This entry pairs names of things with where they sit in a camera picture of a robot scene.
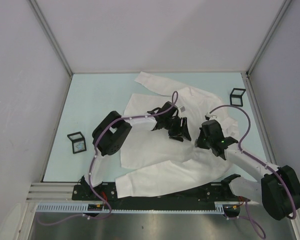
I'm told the aluminium frame rail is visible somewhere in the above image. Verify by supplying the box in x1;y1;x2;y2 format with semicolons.
26;0;73;76
244;0;293;76

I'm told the black display box right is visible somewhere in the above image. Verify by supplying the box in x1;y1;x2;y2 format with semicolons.
229;88;246;107

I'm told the aluminium frame rail left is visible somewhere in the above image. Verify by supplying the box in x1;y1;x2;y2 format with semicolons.
26;0;73;76

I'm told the black display box left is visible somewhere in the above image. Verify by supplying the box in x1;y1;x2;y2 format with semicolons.
67;131;87;154

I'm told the white slotted cable duct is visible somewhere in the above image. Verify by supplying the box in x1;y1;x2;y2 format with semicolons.
36;202;224;215

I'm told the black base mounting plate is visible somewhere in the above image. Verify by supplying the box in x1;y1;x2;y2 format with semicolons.
71;180;246;204

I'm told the black display box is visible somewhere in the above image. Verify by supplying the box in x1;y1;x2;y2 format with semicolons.
229;88;246;107
67;131;87;154

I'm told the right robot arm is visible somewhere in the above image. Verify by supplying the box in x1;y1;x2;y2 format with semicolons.
195;119;300;220

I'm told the white button-up shirt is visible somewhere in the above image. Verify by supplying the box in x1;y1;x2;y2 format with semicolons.
115;72;240;193

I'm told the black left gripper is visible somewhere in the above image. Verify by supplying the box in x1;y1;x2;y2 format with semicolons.
163;116;191;142

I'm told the aluminium frame rail right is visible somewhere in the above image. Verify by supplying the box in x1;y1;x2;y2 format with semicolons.
244;0;293;76

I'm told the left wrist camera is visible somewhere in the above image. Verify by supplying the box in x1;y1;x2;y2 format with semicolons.
180;106;186;113

